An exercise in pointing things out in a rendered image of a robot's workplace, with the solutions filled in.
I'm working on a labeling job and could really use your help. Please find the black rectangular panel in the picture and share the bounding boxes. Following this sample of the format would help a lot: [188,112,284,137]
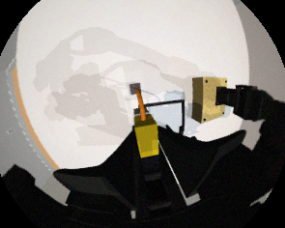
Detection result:
[135,144,187,218]

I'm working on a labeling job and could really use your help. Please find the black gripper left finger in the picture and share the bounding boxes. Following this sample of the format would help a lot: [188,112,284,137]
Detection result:
[52,130,139,211]

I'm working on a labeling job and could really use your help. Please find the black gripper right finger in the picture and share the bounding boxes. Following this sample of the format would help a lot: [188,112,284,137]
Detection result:
[157,126,246,199]

